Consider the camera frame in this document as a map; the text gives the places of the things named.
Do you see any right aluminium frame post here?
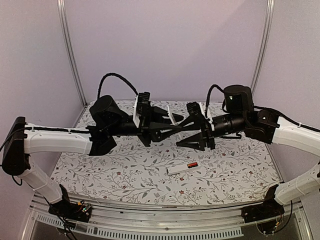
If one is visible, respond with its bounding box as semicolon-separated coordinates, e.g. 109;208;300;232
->
250;0;275;94

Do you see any floral patterned table mat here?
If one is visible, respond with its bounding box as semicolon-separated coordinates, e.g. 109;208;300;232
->
47;99;282;206

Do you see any left camera cable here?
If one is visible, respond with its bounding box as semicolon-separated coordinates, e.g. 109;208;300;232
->
96;72;140;101

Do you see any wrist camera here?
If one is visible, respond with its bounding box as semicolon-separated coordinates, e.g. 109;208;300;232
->
186;101;212;130
132;91;150;128

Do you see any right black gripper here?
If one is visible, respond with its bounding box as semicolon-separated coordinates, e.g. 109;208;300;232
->
176;112;247;151

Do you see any left aluminium frame post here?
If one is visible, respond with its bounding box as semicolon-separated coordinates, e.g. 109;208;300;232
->
56;0;88;107

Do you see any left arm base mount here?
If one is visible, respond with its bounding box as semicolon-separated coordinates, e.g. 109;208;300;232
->
48;184;92;223

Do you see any right camera cable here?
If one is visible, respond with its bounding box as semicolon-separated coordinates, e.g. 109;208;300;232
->
204;84;227;118

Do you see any aluminium frame post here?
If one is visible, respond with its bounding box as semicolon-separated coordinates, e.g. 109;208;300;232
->
250;0;275;94
56;0;88;107

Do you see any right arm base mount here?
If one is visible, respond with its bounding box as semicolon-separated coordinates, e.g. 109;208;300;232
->
241;184;285;223

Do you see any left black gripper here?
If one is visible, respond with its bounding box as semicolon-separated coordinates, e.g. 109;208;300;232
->
107;103;184;147

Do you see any camera cable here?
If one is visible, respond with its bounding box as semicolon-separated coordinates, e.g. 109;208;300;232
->
96;72;140;101
204;84;227;118

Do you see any white remote control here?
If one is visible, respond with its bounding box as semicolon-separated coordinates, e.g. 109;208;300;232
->
166;163;200;176

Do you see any front aluminium rail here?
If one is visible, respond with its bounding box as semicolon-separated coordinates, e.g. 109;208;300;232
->
21;194;315;240

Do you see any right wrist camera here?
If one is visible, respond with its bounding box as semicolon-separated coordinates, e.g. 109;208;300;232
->
186;101;212;130

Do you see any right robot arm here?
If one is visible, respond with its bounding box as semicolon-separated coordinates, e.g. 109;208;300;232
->
176;84;320;156

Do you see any white remote battery cover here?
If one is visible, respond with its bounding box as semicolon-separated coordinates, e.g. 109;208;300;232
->
167;105;177;126

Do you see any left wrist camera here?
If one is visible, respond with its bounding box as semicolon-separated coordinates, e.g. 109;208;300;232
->
132;91;150;128

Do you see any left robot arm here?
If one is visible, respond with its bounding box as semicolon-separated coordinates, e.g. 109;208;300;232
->
0;92;184;217

